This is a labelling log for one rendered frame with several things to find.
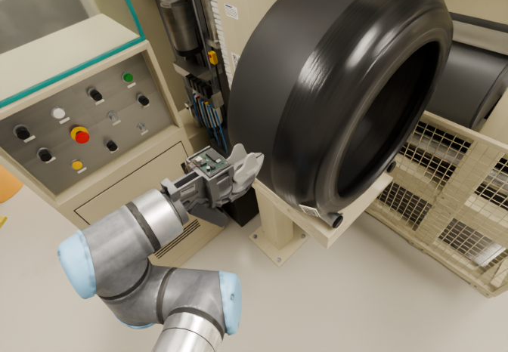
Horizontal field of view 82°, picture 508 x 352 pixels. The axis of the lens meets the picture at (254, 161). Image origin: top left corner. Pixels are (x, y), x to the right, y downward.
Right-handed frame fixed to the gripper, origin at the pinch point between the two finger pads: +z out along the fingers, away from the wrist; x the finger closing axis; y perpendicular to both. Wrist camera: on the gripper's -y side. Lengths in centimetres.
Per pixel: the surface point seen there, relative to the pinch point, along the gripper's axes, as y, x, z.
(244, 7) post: 19.4, 26.1, 19.9
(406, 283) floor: -115, -35, 72
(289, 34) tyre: 20.8, 4.8, 12.7
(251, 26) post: 14.9, 25.2, 21.1
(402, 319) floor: -118, -43, 55
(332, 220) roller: -29.6, -10.3, 18.8
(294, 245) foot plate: -118, 21, 46
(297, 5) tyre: 24.0, 7.6, 17.6
